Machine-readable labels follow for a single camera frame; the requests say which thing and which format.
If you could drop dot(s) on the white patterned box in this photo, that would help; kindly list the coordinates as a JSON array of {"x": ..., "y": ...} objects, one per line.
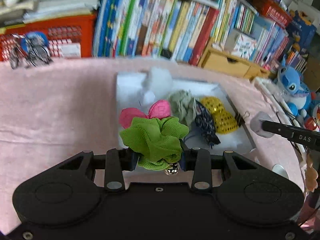
[{"x": 240, "y": 44}]

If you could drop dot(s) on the pink striped tablecloth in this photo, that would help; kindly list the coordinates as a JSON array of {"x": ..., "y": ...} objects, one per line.
[{"x": 59, "y": 121}]

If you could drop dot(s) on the navy floral pouch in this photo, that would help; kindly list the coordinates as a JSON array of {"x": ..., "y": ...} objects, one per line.
[{"x": 200, "y": 122}]

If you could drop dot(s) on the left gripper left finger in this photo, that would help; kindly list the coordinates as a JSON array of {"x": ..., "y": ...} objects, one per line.
[{"x": 117, "y": 161}]

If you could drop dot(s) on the green and pink scrunchie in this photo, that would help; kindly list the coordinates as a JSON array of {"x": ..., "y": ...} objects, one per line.
[{"x": 155, "y": 136}]

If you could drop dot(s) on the miniature bicycle model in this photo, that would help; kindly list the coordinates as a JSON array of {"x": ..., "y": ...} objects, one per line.
[{"x": 31, "y": 48}]

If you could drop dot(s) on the red basket on books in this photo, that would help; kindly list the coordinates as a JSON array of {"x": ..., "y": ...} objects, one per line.
[{"x": 272, "y": 10}]

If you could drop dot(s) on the row of upright books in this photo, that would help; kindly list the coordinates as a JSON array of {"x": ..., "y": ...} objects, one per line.
[{"x": 179, "y": 30}]

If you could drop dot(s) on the black binder clip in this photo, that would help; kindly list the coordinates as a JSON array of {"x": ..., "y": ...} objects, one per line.
[{"x": 241, "y": 118}]

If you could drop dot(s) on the white paper cup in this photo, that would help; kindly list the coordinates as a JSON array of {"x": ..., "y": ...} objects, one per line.
[{"x": 278, "y": 169}]

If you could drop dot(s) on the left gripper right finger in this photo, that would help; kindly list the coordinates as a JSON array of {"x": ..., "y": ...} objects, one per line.
[{"x": 197, "y": 160}]

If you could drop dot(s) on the red plastic crate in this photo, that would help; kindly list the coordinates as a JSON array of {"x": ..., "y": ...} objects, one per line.
[{"x": 70, "y": 36}]

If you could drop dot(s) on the lilac soft cloth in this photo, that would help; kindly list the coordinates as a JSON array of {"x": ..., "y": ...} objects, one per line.
[{"x": 256, "y": 124}]

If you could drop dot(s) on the green floral cloth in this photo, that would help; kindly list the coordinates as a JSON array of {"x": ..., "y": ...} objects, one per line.
[{"x": 183, "y": 106}]

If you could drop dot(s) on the red soda can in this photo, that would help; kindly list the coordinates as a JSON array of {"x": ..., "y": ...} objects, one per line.
[{"x": 310, "y": 123}]

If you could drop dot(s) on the blue Stitch plush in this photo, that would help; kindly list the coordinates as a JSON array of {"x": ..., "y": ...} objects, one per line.
[{"x": 294, "y": 91}]

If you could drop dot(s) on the wooden drawer organizer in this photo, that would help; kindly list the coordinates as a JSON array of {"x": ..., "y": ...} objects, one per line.
[{"x": 220, "y": 61}]

